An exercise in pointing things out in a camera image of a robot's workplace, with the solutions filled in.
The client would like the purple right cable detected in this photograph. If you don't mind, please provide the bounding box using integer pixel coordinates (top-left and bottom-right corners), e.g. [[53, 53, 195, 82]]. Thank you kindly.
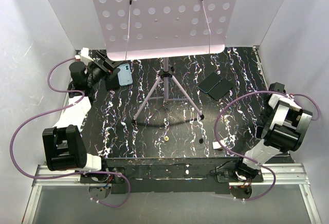
[[214, 90, 321, 201]]

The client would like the aluminium frame rail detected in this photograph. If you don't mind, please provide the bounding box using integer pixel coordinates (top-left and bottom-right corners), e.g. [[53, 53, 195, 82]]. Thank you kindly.
[[20, 50, 322, 224]]

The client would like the black phone case on table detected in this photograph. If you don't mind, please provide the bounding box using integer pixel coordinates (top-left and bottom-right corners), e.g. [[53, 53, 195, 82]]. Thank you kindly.
[[208, 79, 233, 101]]

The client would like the black smartphone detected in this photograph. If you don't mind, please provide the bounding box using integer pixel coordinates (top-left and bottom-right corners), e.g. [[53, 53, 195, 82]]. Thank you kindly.
[[198, 72, 222, 94]]

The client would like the purple cable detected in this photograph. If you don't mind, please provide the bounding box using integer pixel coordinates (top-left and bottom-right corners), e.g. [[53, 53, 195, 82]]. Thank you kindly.
[[214, 90, 321, 201], [9, 57, 132, 208]]

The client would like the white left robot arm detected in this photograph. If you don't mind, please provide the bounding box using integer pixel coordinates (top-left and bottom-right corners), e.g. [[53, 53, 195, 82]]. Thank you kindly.
[[42, 48, 121, 183]]

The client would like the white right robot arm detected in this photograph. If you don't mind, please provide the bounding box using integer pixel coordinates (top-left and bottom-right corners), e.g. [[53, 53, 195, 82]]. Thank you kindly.
[[232, 82, 313, 182]]

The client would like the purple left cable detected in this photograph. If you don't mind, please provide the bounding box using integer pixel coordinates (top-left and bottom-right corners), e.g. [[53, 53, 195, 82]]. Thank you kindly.
[[9, 57, 132, 208]]

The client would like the black phone beside blue case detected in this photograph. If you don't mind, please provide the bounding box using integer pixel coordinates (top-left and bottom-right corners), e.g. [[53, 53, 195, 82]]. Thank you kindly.
[[105, 68, 120, 91]]

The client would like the small white beige block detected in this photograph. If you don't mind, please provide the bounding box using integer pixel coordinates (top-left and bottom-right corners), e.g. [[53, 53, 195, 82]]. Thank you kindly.
[[212, 142, 222, 150]]

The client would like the black metal base plate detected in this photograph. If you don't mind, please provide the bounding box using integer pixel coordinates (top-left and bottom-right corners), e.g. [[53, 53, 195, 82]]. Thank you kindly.
[[77, 157, 264, 195]]

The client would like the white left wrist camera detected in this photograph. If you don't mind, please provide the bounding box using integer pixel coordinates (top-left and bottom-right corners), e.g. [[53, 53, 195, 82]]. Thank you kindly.
[[75, 47, 94, 65]]

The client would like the white perforated music stand desk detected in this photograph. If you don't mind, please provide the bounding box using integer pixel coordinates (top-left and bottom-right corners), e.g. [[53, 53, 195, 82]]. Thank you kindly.
[[93, 0, 236, 61]]

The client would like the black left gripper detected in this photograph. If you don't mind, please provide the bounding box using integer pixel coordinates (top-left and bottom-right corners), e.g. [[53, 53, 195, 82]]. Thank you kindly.
[[86, 51, 125, 87]]

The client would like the light blue phone case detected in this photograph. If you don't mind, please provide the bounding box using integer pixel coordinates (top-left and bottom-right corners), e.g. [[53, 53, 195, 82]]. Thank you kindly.
[[118, 64, 133, 86]]

